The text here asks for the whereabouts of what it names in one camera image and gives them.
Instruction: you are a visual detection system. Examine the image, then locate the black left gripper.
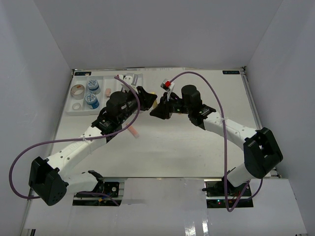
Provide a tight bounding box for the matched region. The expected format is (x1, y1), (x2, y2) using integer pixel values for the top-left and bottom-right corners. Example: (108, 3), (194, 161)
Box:
(119, 87), (158, 124)

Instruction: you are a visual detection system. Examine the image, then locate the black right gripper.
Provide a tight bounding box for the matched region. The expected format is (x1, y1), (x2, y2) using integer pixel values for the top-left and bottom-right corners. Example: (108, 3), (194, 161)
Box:
(150, 92), (192, 119)

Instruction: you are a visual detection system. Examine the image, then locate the yellow highlighter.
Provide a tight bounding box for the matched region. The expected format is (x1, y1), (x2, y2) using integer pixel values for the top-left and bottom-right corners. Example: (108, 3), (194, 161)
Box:
(151, 92), (158, 109)

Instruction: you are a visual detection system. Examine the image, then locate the pink orange highlighter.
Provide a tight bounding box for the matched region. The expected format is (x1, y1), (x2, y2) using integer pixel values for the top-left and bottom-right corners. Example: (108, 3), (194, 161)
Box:
(127, 125), (139, 138)

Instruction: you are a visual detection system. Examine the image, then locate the blue slime jar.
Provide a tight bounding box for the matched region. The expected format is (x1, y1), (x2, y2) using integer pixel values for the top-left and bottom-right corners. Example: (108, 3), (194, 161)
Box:
(87, 79), (100, 94)
(84, 93), (99, 109)

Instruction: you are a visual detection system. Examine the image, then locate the small clear tape roll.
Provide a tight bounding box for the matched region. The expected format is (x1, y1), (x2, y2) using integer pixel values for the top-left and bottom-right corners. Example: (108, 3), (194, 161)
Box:
(72, 103), (82, 111)

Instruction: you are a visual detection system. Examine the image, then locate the large clear tape roll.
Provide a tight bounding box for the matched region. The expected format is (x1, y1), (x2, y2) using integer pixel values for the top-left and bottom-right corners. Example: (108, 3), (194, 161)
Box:
(70, 84), (85, 100)

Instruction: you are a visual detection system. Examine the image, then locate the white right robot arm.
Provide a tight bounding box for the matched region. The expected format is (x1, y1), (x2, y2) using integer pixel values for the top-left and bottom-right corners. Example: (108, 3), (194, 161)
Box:
(150, 85), (283, 196)

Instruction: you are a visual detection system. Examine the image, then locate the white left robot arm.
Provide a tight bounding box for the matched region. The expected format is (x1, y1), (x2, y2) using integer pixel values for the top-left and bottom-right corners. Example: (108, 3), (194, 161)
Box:
(29, 86), (157, 206)

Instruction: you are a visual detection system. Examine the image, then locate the white compartment tray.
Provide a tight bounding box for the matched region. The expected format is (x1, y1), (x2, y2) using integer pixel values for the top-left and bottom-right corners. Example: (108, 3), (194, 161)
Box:
(65, 72), (128, 116)

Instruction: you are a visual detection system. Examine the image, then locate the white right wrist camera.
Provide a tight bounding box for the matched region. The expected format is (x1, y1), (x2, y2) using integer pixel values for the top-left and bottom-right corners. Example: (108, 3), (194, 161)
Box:
(160, 79), (175, 101)

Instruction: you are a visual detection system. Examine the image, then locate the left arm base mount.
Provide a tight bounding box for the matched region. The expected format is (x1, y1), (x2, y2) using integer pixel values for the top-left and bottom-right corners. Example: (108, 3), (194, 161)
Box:
(75, 170), (120, 198)

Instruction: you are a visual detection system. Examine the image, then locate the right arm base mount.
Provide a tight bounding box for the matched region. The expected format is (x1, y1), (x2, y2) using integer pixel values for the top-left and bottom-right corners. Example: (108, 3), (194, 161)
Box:
(201, 169), (254, 204)

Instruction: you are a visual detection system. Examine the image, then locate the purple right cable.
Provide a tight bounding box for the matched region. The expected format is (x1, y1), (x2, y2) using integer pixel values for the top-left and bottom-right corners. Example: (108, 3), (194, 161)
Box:
(169, 71), (263, 212)

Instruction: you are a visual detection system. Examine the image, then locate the purple cable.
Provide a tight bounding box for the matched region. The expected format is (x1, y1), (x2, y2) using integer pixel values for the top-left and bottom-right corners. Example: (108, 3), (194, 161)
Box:
(8, 75), (141, 206)
(169, 71), (263, 212)

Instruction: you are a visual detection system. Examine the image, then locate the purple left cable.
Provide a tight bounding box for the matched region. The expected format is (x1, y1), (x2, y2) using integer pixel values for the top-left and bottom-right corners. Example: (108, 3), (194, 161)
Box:
(8, 75), (141, 206)

